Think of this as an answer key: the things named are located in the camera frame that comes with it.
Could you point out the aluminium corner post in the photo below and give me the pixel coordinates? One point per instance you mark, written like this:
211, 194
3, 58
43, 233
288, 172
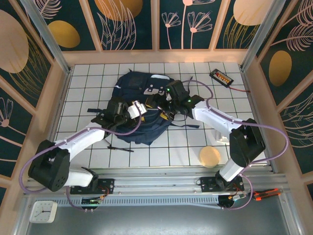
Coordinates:
51, 41
260, 36

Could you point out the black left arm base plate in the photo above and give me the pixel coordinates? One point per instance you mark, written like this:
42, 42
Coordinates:
107, 186

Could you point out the clear white plastic holder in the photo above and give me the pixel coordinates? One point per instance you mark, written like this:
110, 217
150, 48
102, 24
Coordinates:
221, 137

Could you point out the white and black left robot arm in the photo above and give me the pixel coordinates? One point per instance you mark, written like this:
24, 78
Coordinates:
80, 139

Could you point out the white square clock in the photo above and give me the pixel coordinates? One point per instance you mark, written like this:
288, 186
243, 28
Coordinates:
43, 212

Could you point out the aluminium rail frame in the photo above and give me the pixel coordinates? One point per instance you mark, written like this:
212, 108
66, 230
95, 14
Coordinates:
156, 182

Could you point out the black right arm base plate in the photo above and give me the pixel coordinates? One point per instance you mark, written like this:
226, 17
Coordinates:
207, 184

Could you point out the navy blue backpack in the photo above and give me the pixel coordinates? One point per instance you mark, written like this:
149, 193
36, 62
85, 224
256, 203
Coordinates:
132, 83

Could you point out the orange and black hand tool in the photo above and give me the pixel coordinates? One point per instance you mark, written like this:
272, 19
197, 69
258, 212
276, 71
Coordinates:
266, 194

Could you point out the thin black pen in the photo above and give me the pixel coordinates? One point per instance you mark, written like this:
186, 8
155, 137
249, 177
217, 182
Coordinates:
121, 148

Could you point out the round tan wooden disc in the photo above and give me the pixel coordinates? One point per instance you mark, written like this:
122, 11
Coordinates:
209, 157

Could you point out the black board with orange connectors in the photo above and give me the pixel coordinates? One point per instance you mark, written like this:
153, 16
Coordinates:
222, 77

